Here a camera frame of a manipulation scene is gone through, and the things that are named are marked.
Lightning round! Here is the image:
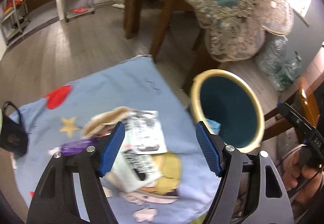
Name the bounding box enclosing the green white paper box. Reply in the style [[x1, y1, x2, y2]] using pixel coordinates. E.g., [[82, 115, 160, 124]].
[[106, 110, 167, 193]]

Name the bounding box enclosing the purple small bottle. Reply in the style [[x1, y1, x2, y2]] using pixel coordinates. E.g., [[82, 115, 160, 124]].
[[60, 138, 99, 156]]

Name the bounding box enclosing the person's right hand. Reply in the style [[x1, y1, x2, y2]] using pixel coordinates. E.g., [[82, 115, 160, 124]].
[[282, 147, 324, 205]]

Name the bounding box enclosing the orange wooden chair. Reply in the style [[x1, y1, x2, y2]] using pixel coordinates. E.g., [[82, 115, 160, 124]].
[[262, 75, 323, 141]]

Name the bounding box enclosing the light blue cartoon cushion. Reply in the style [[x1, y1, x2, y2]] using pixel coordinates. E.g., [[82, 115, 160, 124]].
[[11, 57, 220, 223]]

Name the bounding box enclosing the clear water bottle pack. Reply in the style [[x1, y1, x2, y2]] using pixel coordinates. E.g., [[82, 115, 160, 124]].
[[255, 34, 302, 92]]

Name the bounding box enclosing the teal bin with yellow rim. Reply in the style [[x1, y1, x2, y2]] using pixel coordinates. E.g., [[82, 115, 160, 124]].
[[190, 69, 265, 153]]

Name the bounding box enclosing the black mug white inside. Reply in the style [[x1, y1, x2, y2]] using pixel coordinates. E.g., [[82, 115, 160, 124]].
[[1, 101, 29, 157]]

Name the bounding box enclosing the wooden dining chair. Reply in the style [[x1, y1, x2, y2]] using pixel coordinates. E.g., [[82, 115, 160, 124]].
[[124, 0, 194, 61]]

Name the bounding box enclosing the metal kitchen shelf rack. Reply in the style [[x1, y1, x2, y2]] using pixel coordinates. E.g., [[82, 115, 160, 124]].
[[1, 0, 30, 45]]

